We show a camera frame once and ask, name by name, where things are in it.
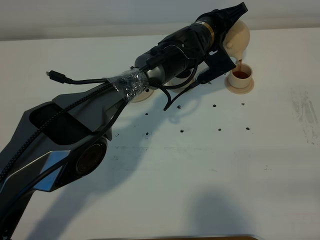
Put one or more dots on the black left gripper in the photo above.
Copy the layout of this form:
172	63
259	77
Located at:
221	21

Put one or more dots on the beige teapot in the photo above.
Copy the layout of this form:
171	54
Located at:
237	40

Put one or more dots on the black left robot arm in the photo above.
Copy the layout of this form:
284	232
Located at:
63	140

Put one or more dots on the beige teacup near teapot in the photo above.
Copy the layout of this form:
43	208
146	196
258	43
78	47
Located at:
182	77

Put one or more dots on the beige teacup far right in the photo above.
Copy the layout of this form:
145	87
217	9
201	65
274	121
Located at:
241	76

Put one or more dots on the beige saucer far right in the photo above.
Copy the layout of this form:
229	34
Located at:
239	91

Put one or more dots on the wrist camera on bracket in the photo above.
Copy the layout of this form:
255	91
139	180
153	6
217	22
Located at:
218	64

